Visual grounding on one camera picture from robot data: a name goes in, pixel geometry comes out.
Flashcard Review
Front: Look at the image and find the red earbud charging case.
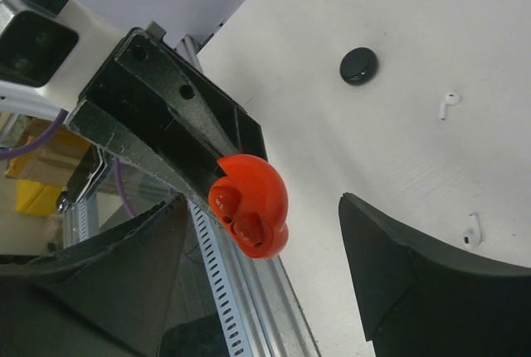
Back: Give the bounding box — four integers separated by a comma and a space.
207, 154, 289, 259

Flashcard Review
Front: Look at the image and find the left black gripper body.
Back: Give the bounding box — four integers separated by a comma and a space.
76, 27, 183, 133

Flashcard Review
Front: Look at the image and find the left aluminium frame post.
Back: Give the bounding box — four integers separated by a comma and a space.
144, 20, 233, 71

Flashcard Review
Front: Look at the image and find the white earbud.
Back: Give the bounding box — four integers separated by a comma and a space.
439, 92, 461, 120
462, 213, 482, 249

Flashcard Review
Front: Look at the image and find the red earbud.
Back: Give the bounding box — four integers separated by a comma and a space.
231, 213, 265, 248
209, 186, 241, 223

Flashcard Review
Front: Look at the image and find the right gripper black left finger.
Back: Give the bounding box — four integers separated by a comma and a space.
1, 193, 188, 356

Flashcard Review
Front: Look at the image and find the black earbud charging case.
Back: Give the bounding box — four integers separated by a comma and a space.
339, 47, 379, 86

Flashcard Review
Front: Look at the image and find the grey slotted cable duct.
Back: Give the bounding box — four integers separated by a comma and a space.
188, 201, 253, 357

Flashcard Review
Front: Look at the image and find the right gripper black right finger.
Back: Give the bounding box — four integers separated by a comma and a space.
339, 193, 530, 356

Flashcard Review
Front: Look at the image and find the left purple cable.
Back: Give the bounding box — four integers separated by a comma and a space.
0, 108, 138, 219

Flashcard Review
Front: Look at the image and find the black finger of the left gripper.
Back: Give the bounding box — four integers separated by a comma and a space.
157, 42, 266, 166
66, 100, 217, 217

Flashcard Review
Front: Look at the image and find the aluminium mounting rail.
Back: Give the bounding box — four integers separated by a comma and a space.
61, 182, 320, 357

